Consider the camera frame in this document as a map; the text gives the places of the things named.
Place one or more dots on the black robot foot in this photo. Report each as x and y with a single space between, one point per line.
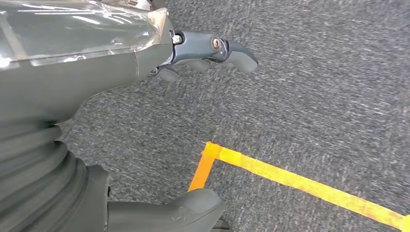
221 228

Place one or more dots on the yellow floor tape square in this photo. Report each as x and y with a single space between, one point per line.
288 177

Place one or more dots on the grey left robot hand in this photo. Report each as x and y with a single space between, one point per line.
80 83

